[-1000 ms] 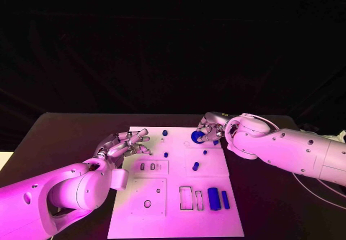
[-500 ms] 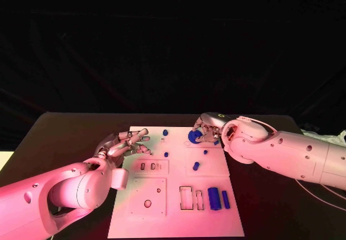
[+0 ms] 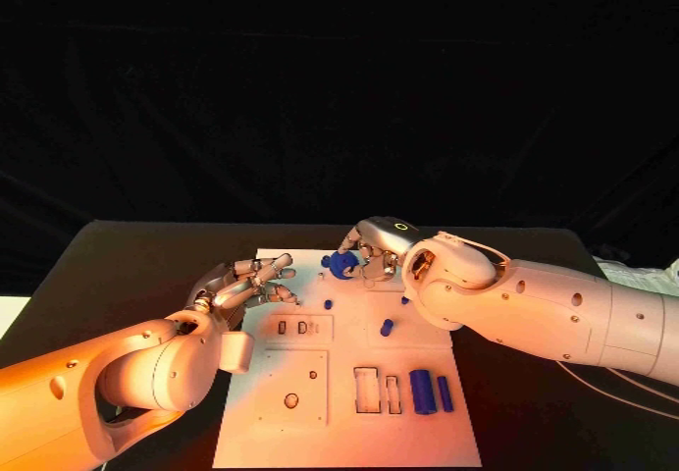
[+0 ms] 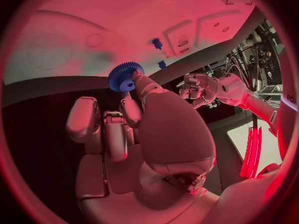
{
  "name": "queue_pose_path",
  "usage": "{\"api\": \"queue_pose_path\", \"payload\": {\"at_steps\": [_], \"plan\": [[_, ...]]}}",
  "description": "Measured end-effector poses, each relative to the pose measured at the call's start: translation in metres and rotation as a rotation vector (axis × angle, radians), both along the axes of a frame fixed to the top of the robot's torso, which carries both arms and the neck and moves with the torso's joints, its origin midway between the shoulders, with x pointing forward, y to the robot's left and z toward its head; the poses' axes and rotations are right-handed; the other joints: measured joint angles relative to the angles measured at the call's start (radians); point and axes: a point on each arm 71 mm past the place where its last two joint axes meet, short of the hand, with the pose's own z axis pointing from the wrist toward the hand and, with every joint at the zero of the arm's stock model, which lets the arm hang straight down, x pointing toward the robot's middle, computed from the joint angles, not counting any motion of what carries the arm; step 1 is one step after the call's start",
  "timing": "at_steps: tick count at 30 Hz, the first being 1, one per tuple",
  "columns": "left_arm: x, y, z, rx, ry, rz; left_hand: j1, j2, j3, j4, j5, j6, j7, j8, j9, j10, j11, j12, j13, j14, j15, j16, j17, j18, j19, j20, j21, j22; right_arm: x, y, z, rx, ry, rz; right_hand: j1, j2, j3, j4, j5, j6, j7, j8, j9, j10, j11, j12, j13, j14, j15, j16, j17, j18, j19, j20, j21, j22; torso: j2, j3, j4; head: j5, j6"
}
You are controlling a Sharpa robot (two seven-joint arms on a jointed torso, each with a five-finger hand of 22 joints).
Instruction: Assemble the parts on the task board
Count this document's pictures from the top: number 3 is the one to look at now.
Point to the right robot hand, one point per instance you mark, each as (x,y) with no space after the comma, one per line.
(382,243)

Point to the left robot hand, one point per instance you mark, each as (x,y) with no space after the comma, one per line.
(238,287)

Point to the blue gear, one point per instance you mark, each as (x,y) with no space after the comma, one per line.
(342,265)

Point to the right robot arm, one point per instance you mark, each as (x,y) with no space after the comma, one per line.
(546,312)

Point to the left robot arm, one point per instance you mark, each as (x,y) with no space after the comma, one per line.
(64,397)

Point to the white task board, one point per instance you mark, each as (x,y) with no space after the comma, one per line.
(345,353)

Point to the small blue plug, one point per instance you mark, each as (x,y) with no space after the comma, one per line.
(324,261)

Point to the thick blue cylinder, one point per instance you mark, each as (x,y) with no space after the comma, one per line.
(422,392)

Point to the thin blue cylinder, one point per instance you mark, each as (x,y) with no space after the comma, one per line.
(444,393)

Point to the white crumpled sheet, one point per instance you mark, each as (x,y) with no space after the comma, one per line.
(642,276)

